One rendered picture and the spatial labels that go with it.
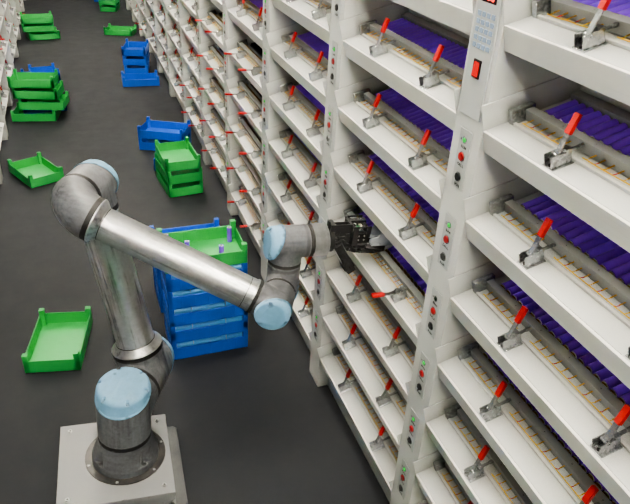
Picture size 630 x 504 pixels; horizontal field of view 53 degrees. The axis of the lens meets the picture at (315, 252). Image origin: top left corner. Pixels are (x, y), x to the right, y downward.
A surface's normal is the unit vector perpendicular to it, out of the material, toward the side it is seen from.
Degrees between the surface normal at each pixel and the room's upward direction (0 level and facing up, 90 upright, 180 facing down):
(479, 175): 90
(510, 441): 16
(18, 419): 0
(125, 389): 4
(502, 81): 90
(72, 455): 4
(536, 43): 106
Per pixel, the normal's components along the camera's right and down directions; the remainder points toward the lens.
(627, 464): -0.21, -0.78
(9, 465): 0.05, -0.85
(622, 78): -0.92, 0.36
